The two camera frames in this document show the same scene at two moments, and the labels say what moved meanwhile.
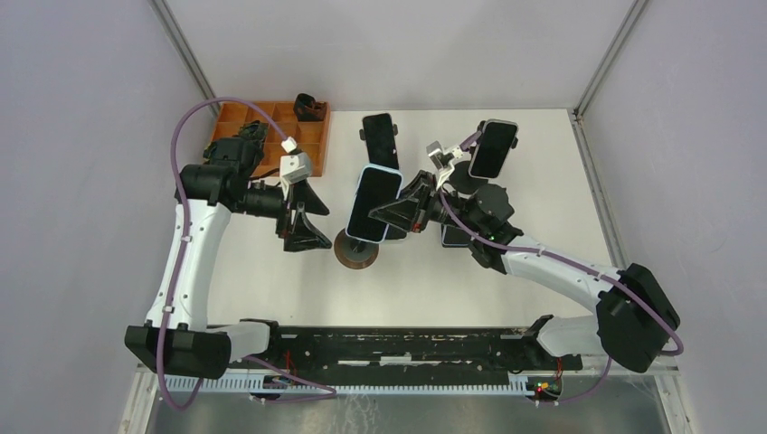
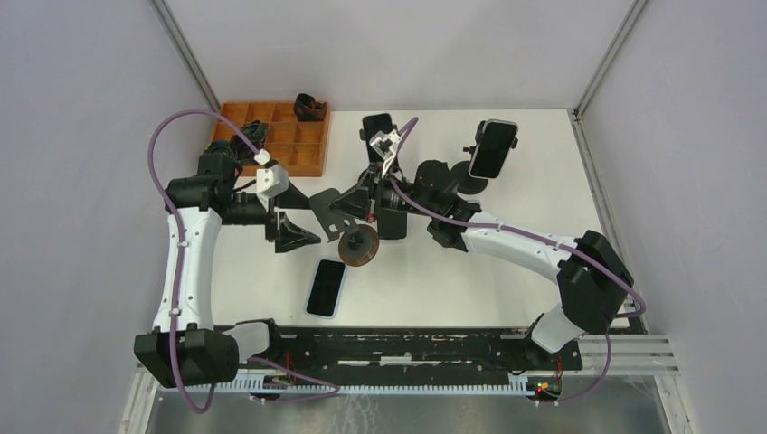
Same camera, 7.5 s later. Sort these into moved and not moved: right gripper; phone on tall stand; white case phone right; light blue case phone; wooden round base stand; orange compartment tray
Moved: light blue case phone; right gripper
Not moved: white case phone right; wooden round base stand; phone on tall stand; orange compartment tray
